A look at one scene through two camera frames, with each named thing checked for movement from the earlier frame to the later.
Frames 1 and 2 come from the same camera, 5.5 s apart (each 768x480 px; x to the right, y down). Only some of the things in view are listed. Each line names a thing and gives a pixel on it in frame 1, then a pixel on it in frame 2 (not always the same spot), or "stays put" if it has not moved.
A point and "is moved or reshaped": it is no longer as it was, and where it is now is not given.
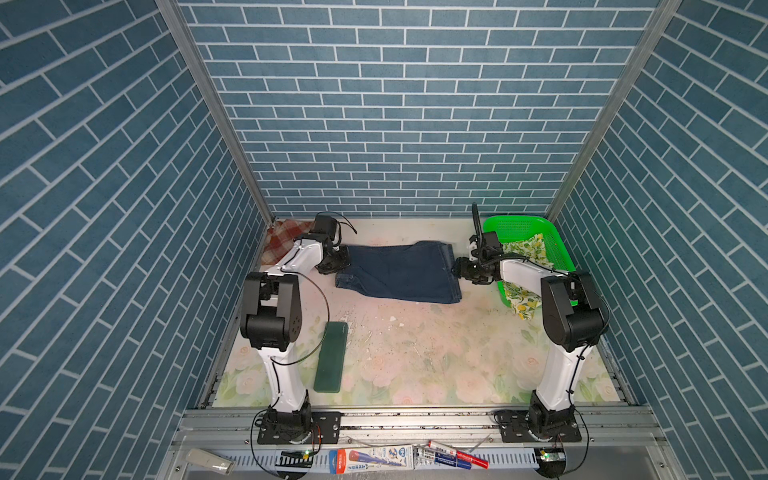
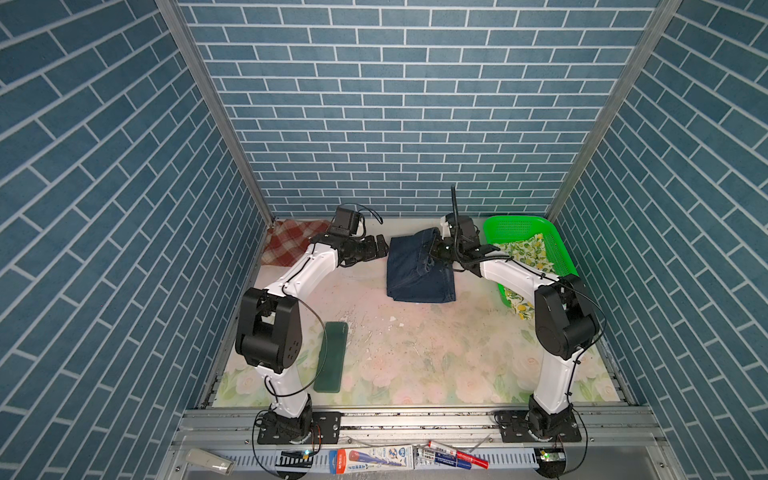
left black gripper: (341, 249) → (370, 251)
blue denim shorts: (419, 272) is moved or reshaped
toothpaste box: (347, 460) stays put
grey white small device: (209, 462) stays put
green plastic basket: (510, 229) stays put
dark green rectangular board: (331, 357) stays put
